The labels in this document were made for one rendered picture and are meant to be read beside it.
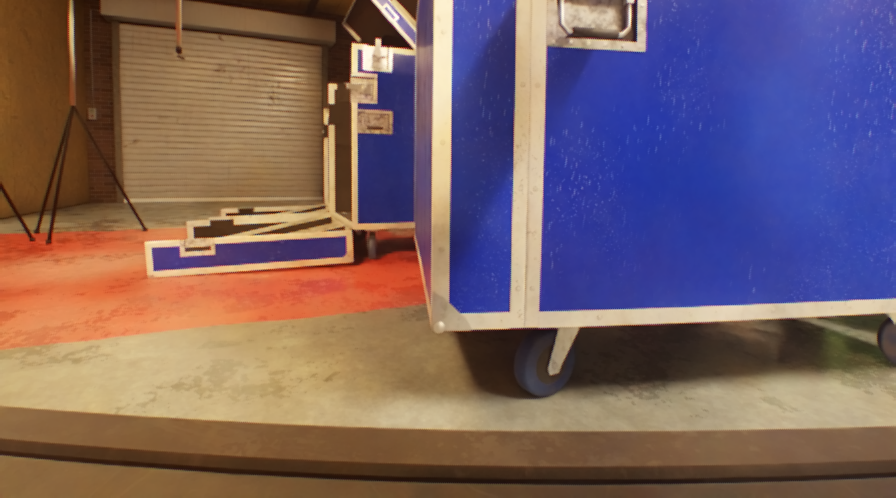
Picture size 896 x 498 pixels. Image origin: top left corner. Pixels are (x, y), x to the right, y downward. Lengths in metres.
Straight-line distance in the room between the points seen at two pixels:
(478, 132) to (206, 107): 7.38
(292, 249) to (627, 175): 1.51
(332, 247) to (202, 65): 6.31
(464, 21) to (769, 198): 0.56
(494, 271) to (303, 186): 7.33
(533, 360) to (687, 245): 0.31
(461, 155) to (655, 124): 0.30
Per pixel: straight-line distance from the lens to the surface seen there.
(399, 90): 2.04
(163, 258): 2.00
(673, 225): 0.77
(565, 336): 0.84
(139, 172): 7.94
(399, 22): 3.34
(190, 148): 7.87
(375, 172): 1.98
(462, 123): 0.65
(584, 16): 0.75
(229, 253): 1.96
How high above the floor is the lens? 0.39
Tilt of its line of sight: 5 degrees down
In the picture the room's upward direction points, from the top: 1 degrees clockwise
